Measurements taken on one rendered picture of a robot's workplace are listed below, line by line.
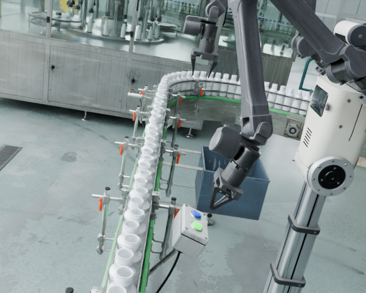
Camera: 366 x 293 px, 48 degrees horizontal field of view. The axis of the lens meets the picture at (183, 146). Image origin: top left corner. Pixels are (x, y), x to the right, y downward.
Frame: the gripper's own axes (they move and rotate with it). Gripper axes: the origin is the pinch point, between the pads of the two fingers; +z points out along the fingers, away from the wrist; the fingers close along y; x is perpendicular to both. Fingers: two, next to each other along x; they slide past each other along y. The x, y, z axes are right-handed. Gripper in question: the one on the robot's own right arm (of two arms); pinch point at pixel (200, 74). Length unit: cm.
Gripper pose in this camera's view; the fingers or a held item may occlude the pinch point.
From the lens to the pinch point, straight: 166.8
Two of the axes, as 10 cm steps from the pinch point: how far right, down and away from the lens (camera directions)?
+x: 0.0, 3.7, -9.3
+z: -1.8, 9.1, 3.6
